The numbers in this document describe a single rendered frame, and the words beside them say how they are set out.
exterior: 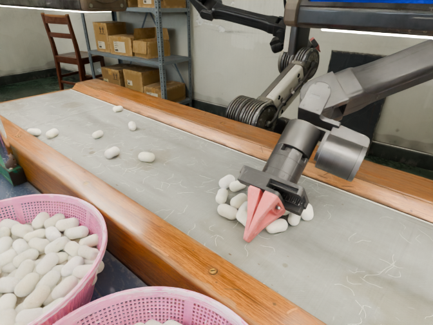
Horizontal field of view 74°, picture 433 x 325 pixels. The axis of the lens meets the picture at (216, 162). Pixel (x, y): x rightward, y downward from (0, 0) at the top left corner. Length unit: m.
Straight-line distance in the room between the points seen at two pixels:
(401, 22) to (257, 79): 2.52
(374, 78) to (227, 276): 0.37
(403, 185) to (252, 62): 2.26
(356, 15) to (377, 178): 0.41
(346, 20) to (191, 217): 0.36
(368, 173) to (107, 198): 0.50
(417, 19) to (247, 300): 0.31
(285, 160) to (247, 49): 2.37
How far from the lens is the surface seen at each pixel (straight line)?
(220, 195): 0.51
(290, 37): 1.09
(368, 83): 0.52
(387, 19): 0.28
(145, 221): 0.46
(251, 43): 2.75
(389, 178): 0.66
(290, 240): 0.48
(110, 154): 0.69
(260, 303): 0.36
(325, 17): 0.29
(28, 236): 0.54
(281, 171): 0.44
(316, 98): 0.48
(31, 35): 5.12
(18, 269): 0.49
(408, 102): 2.49
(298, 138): 0.46
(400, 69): 0.55
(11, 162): 0.81
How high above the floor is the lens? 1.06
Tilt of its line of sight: 29 degrees down
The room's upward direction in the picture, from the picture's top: 1 degrees clockwise
